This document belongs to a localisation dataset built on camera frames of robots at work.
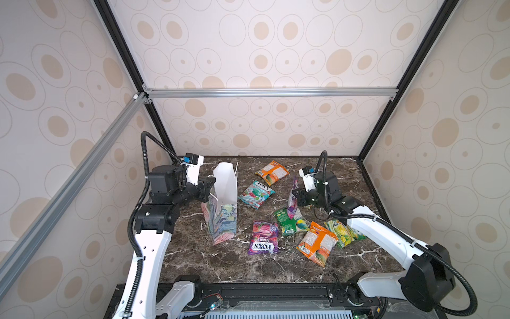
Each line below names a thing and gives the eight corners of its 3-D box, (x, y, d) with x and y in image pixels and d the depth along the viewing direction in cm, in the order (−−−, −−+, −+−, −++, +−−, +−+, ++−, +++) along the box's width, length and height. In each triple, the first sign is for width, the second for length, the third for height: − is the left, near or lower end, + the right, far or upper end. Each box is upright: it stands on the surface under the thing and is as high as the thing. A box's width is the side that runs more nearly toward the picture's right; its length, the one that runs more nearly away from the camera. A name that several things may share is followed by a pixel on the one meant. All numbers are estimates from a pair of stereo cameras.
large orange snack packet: (295, 248, 87) (296, 246, 85) (311, 224, 94) (312, 221, 92) (323, 267, 82) (325, 265, 80) (337, 240, 89) (339, 237, 87)
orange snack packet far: (271, 187, 108) (271, 184, 106) (257, 175, 114) (256, 171, 112) (288, 174, 114) (289, 170, 112) (274, 163, 120) (274, 159, 117)
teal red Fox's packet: (238, 199, 103) (237, 195, 101) (257, 182, 110) (257, 178, 108) (254, 212, 98) (254, 209, 96) (273, 194, 105) (274, 190, 103)
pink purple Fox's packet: (248, 254, 86) (248, 251, 83) (249, 224, 95) (249, 220, 91) (279, 254, 86) (280, 251, 83) (277, 223, 95) (278, 220, 91)
